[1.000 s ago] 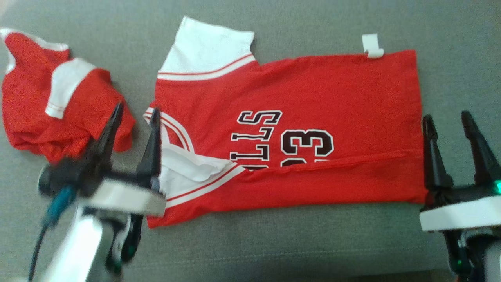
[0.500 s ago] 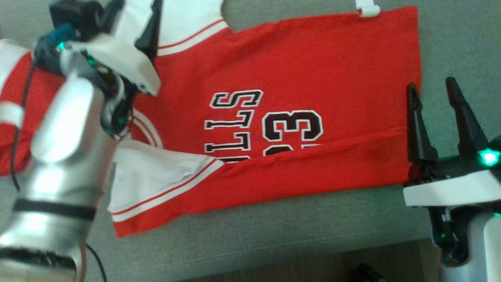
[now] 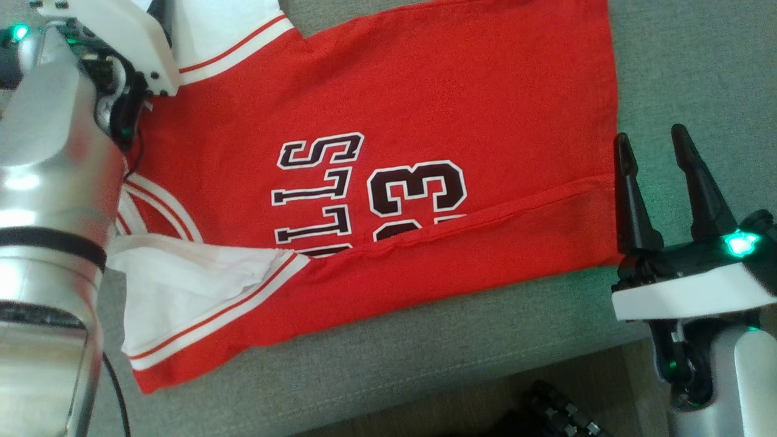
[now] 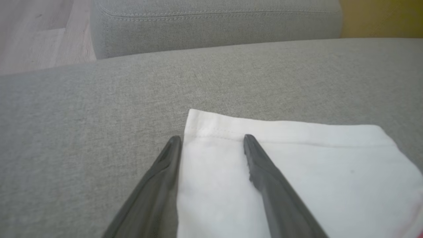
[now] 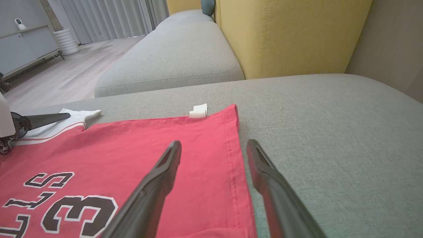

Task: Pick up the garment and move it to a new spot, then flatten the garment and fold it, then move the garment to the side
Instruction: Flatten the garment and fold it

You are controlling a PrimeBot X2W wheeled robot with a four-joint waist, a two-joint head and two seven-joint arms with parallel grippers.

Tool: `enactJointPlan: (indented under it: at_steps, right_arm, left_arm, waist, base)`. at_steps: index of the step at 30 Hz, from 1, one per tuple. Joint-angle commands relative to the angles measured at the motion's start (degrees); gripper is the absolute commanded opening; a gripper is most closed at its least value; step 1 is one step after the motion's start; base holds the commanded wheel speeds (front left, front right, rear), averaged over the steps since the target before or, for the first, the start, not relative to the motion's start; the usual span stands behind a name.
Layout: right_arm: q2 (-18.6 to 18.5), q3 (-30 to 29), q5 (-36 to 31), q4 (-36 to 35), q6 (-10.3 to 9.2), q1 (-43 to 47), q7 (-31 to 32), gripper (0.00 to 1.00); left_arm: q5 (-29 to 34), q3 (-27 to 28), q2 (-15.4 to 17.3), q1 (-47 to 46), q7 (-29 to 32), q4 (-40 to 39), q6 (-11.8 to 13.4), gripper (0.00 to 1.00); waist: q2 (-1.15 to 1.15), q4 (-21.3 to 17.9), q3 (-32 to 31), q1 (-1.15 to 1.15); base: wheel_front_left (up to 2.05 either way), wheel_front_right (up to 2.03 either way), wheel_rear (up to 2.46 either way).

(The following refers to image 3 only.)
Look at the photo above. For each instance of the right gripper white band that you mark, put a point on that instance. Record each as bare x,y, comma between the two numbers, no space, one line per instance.
680,291

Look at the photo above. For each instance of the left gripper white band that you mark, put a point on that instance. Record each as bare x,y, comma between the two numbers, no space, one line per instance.
121,36

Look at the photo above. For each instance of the red basketball jersey white sleeves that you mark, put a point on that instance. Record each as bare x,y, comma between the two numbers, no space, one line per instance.
455,97

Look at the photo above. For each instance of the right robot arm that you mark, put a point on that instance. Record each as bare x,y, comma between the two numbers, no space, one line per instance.
740,388

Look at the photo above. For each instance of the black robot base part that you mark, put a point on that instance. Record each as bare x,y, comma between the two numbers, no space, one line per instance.
552,413

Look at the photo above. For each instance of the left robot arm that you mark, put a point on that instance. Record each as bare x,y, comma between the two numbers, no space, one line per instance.
48,182

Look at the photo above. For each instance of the grey fabric ottoman seat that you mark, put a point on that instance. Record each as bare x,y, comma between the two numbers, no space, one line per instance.
668,73

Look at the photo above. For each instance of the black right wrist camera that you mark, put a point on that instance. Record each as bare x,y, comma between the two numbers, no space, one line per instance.
766,230

